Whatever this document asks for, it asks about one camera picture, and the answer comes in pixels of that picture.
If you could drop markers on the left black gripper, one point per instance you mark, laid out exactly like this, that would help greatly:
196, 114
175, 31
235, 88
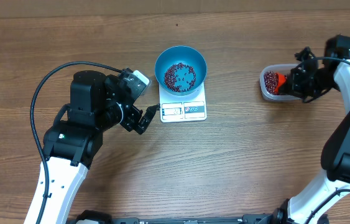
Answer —
130, 123

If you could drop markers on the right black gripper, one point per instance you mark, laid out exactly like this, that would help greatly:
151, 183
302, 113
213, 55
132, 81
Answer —
295, 87

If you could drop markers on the red scoop with blue handle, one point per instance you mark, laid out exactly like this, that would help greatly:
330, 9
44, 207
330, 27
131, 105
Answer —
281, 79

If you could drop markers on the red beans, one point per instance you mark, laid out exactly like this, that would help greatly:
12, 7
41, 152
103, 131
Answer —
182, 78

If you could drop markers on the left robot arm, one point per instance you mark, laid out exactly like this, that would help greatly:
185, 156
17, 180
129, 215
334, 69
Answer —
97, 103

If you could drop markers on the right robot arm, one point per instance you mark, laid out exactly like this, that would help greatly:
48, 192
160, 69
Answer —
333, 181

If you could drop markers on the white digital kitchen scale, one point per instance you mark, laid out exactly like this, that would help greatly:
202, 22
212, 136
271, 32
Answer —
186, 108

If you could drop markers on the blue metal bowl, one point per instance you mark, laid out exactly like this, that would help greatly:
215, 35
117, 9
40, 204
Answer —
181, 54

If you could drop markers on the clear plastic container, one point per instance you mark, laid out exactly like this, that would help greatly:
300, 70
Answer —
268, 82

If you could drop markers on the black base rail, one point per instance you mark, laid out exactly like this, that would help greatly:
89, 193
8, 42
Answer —
90, 216

